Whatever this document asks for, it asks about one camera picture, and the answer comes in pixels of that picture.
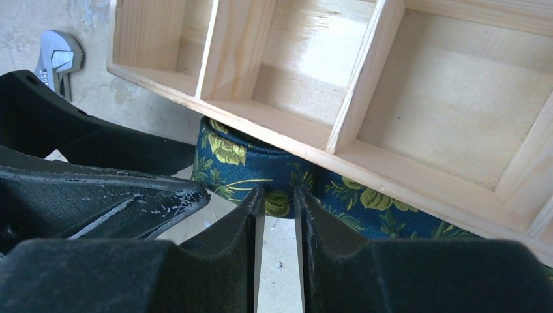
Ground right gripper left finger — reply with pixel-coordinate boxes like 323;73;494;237
1;186;265;312

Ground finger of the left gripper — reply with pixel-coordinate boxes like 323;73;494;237
1;147;210;255
1;70;196;176

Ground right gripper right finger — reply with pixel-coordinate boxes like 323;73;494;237
294;186;552;312

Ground blue floral tie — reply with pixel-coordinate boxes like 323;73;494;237
191;117;473;239

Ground wooden compartment tray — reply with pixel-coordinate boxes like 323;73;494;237
107;1;552;265

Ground red handled adjustable wrench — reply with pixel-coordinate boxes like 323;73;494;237
34;30;84;101

